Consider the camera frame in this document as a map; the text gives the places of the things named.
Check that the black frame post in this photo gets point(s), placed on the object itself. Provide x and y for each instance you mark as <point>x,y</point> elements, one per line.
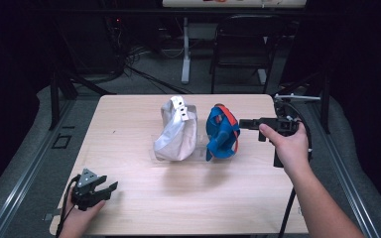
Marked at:
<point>325,109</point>
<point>54,105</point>

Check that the person's left hand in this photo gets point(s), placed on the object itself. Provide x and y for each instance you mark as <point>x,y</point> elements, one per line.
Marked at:
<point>77,221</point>

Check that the black tape square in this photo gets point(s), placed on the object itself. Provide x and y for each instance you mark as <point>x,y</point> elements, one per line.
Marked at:
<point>53,142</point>

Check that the white cap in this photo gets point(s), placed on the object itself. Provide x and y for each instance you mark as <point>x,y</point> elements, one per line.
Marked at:
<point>175,139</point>

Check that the blue and orange cap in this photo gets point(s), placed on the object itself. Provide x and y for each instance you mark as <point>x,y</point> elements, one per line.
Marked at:
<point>220,132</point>

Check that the white desk leg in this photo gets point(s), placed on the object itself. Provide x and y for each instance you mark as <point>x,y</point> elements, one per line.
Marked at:
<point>186,66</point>

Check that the black folding chair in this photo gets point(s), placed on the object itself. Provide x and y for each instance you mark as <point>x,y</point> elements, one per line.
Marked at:
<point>244,49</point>

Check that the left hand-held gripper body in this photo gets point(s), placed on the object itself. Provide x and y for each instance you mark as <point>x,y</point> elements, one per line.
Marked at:
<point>86,195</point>

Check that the person's right hand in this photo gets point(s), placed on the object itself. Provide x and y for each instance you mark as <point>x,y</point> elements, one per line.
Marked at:
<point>289,148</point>

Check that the black tape strip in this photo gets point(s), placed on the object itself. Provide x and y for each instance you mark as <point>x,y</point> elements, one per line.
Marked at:
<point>68,127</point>

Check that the white desk foot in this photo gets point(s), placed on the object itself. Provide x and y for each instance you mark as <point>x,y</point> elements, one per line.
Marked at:
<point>262,76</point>

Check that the dark equipment with red light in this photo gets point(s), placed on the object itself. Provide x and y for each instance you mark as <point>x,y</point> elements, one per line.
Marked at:
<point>115,43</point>

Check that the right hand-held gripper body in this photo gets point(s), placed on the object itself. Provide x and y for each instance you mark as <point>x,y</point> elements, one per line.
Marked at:
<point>282,125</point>

